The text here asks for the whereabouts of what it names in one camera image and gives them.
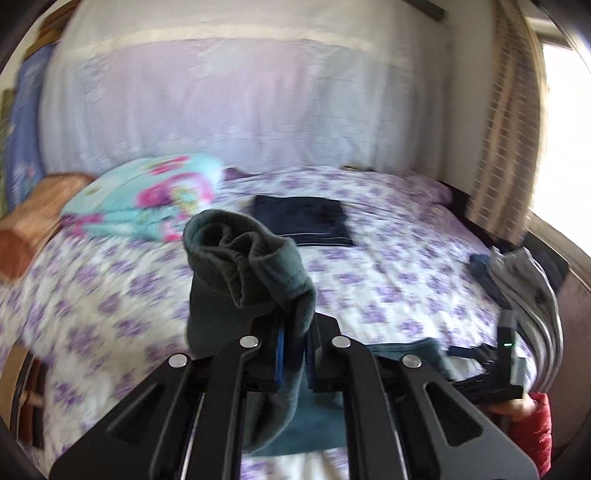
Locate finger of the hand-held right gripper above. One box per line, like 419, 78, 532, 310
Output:
445, 344, 498, 365

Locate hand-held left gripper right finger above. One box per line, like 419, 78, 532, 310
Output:
305, 314, 541, 480

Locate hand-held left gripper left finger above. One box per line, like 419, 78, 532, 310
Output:
50, 316, 289, 480

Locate dark green pants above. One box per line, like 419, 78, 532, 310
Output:
183, 209, 455, 457

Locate person's right forearm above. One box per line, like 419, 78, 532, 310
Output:
508, 392, 553, 478

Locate navy pants with white piping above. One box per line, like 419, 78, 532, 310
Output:
252, 195, 354, 247

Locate person's right hand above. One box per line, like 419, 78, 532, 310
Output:
488, 396, 539, 423

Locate grey sweater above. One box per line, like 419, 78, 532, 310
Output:
488, 246, 563, 394

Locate blue jeans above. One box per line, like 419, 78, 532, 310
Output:
470, 253, 513, 311

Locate colourful floral blanket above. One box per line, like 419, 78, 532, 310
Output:
60, 154, 226, 241

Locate beige plaid curtain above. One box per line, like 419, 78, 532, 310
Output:
464, 0, 551, 243

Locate bright window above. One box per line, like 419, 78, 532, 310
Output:
531, 37, 591, 259

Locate wooden furniture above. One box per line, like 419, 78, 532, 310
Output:
0, 346, 47, 450

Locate white lace cover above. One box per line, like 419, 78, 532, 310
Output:
39, 0, 490, 181

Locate blue wall poster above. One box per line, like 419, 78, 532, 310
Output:
0, 46, 57, 206

